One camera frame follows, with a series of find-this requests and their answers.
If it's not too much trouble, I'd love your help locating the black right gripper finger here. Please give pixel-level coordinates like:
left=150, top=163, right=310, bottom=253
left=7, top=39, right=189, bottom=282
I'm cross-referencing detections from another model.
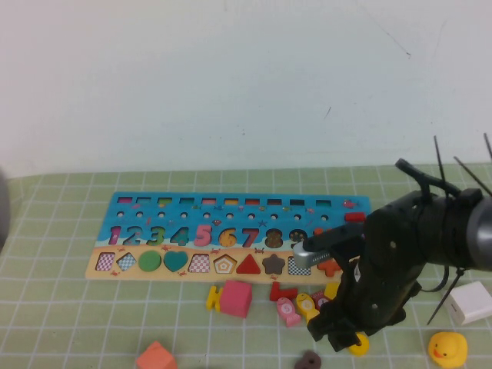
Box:
left=306, top=307, right=340, bottom=342
left=326, top=324, right=362, bottom=353

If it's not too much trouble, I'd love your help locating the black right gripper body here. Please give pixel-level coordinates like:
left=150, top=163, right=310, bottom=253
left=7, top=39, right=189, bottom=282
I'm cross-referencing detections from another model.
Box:
left=329, top=245, right=421, bottom=336

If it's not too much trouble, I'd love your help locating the yellow number six piece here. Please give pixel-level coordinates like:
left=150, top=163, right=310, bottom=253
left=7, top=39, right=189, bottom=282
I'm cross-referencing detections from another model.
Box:
left=347, top=333, right=370, bottom=357

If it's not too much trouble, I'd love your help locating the brown number eight piece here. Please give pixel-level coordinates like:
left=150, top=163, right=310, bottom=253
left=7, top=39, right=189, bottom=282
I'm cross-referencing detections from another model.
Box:
left=294, top=349, right=322, bottom=369

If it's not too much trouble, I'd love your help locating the orange plus sign piece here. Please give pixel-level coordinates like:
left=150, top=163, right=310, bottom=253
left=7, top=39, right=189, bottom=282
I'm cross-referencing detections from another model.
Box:
left=317, top=259, right=343, bottom=278

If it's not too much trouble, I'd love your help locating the red number seven piece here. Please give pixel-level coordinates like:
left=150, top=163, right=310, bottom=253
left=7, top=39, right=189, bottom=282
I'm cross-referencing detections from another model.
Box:
left=268, top=281, right=298, bottom=303

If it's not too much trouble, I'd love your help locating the brown star piece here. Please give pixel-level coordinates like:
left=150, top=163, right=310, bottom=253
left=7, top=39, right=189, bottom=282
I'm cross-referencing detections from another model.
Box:
left=262, top=252, right=288, bottom=275

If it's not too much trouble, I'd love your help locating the red triangle piece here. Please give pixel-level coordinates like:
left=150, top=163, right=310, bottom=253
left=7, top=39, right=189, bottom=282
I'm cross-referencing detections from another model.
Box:
left=235, top=253, right=261, bottom=274

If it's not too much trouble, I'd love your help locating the yellow equals sign piece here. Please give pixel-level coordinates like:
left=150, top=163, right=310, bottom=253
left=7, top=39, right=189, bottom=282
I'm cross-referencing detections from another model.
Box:
left=205, top=284, right=224, bottom=311

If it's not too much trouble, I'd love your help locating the pink number five piece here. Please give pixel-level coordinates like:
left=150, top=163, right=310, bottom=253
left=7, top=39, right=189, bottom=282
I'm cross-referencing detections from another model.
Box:
left=193, top=224, right=214, bottom=248

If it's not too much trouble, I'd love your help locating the teal heart piece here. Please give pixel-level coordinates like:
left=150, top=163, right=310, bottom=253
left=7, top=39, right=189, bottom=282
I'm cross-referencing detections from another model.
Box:
left=163, top=251, right=189, bottom=273

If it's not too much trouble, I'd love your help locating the blue wooden puzzle board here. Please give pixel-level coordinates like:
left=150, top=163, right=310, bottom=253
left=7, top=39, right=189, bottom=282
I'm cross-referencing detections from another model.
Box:
left=84, top=191, right=372, bottom=286

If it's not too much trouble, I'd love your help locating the green circle piece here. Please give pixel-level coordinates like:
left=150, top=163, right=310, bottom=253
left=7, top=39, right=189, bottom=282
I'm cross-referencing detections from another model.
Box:
left=138, top=250, right=163, bottom=273

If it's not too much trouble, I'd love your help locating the yellow wooden fish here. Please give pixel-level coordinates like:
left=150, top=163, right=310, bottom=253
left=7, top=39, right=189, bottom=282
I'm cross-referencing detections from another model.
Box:
left=294, top=292, right=322, bottom=322

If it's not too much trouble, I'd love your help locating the red wooden fish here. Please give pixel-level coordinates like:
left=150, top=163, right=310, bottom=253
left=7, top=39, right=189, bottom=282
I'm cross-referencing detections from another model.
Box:
left=310, top=291, right=332, bottom=309

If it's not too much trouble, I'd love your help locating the pink wooden fish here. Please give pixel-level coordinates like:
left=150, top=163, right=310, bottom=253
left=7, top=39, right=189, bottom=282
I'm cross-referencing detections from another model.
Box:
left=275, top=298, right=302, bottom=328

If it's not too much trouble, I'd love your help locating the yellow rubber duck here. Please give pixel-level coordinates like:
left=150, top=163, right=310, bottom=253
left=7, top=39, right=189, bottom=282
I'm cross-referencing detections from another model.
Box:
left=427, top=331, right=469, bottom=365

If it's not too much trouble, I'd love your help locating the pink cube block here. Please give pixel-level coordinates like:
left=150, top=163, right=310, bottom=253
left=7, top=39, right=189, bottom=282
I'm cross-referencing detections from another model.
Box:
left=219, top=279, right=254, bottom=319

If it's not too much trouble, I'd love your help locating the white plastic box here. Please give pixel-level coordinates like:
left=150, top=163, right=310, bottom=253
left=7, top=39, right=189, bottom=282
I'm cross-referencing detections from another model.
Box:
left=441, top=281, right=492, bottom=327

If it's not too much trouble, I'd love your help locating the orange cube block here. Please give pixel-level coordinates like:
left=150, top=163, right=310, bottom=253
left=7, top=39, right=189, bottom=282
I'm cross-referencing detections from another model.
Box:
left=135, top=341, right=178, bottom=369

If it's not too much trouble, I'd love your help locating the green checkered tablecloth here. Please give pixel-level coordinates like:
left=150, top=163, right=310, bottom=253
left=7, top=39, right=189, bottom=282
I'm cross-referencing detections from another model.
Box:
left=0, top=163, right=492, bottom=369

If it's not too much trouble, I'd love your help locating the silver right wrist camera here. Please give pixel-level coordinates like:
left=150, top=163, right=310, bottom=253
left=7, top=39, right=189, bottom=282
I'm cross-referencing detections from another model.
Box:
left=292, top=224, right=366, bottom=269

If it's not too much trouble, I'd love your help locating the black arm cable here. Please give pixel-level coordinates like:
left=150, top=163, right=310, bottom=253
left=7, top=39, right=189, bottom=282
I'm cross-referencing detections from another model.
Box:
left=394, top=158, right=462, bottom=197

